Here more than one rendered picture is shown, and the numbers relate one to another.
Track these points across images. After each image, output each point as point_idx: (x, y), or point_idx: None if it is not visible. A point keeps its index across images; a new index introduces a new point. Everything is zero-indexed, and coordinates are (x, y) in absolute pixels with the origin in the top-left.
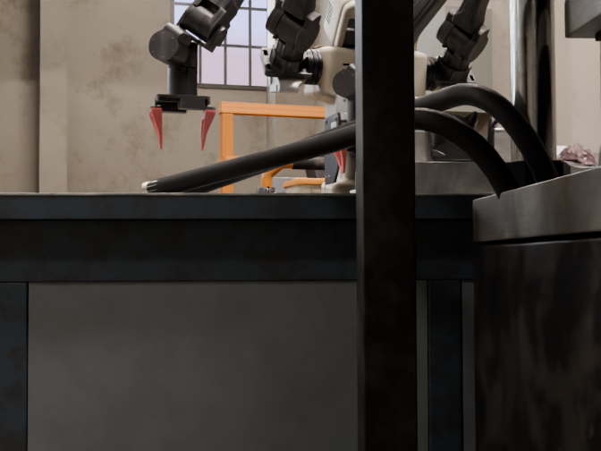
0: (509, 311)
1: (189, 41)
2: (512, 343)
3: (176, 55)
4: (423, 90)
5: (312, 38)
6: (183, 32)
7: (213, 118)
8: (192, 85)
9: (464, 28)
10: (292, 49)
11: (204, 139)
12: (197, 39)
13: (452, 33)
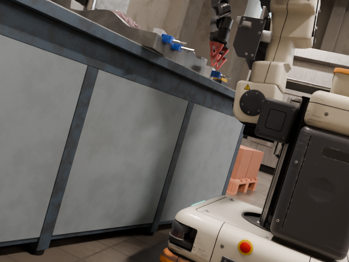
0: None
1: (215, 33)
2: None
3: (211, 39)
4: (270, 0)
5: (268, 3)
6: (211, 31)
7: (210, 54)
8: (216, 46)
9: None
10: (268, 13)
11: (211, 62)
12: (214, 31)
13: None
